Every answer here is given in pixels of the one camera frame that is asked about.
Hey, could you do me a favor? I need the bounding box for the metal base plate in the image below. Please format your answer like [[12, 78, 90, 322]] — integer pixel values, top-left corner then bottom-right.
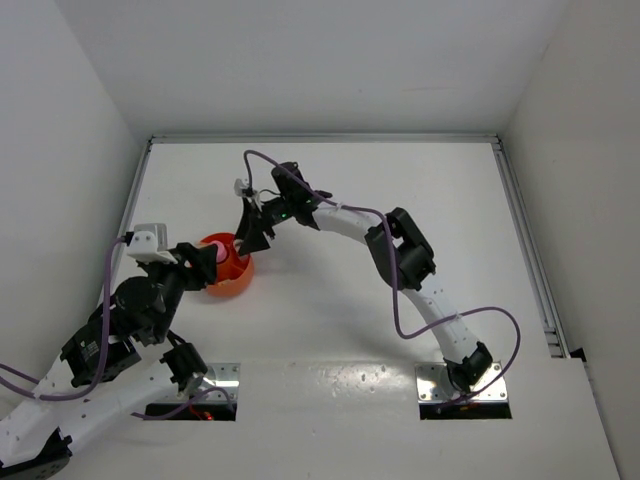
[[193, 363, 241, 405], [415, 362, 508, 405]]

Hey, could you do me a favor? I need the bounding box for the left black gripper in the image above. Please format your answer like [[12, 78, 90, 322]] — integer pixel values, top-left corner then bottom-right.
[[142, 241, 220, 341]]

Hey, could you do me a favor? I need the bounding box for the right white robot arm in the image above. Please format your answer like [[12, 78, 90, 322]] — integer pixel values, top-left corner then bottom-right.
[[234, 150, 493, 395]]

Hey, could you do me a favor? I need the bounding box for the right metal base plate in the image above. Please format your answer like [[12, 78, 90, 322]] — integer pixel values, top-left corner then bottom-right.
[[415, 362, 508, 405]]

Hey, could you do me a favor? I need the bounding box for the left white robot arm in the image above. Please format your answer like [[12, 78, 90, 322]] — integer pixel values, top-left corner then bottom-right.
[[1, 235, 219, 479]]

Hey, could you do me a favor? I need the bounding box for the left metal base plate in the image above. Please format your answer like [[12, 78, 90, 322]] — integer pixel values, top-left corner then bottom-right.
[[193, 363, 241, 405]]

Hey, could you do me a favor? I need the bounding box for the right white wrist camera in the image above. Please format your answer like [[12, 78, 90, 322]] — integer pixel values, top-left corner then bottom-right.
[[233, 178, 257, 202]]

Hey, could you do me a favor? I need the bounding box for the aluminium frame rail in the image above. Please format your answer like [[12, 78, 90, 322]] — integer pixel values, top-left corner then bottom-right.
[[19, 131, 571, 480]]

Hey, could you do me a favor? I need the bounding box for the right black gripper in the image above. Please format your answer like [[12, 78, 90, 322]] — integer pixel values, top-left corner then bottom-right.
[[236, 195, 295, 256]]

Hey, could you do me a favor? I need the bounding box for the pink capped glue bottle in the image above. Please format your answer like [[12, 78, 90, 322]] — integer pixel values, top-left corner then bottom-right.
[[211, 240, 228, 263]]

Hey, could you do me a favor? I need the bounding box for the orange round organizer container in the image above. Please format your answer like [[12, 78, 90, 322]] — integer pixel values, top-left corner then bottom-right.
[[198, 232, 255, 298]]

